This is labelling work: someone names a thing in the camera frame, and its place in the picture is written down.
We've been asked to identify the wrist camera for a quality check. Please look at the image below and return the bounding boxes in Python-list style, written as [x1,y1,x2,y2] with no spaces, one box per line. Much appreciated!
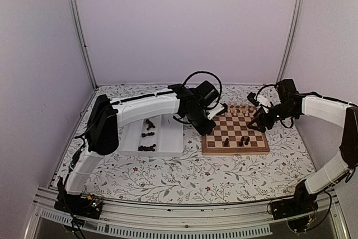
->
[207,103,228,120]
[247,92,272,108]

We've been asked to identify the dark chess piece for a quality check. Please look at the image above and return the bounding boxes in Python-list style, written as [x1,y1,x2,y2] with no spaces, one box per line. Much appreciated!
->
[244,137,250,146]
[223,138,229,147]

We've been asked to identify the dark chess pieces in tray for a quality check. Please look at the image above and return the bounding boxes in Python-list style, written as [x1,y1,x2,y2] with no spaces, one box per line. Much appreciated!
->
[138,119,157,152]

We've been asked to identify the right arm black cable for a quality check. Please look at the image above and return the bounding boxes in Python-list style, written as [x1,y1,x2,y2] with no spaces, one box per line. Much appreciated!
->
[256,83,280,105]

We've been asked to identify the wooden chess board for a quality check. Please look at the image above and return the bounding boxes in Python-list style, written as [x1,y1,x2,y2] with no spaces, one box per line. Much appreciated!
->
[201,102,270,156]

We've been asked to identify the floral table cloth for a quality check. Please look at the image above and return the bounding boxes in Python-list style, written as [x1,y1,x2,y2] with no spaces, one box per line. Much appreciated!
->
[53,83,315,205]

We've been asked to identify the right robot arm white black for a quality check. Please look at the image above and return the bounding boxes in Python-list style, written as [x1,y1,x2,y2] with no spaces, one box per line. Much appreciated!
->
[247,79,357,214]

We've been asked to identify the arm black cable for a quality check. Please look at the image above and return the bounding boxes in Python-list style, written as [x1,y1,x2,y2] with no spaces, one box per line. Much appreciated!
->
[181,70,223,108]
[256,83,280,105]

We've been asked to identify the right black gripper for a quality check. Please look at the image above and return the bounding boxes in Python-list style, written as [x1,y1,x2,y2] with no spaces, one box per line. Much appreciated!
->
[247,102,296,133]

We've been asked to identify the aluminium front rail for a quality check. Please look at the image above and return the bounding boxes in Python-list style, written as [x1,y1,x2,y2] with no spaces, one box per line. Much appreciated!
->
[24,188,354,238]

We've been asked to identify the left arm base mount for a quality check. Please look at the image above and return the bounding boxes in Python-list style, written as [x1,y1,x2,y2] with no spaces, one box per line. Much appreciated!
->
[54,193,103,219]

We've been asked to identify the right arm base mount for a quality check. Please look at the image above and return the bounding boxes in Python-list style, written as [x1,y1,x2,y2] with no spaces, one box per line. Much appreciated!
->
[266,198,318,233]

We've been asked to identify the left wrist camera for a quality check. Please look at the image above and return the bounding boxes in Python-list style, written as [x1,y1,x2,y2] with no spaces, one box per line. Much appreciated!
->
[207,103,228,120]

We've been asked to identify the white plastic tray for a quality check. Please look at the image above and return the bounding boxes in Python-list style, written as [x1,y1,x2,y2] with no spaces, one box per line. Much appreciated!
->
[118,115,184,158]

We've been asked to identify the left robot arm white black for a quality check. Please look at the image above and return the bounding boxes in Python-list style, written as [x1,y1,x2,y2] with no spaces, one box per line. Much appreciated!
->
[58,81,227,213]

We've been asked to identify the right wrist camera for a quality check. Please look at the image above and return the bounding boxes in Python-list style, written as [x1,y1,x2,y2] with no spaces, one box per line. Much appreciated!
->
[247,92,272,108]

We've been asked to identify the dark chess rook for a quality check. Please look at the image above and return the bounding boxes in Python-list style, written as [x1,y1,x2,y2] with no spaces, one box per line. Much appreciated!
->
[238,137,245,147]

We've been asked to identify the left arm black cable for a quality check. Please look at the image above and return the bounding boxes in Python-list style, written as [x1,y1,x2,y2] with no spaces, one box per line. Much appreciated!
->
[181,70,223,108]

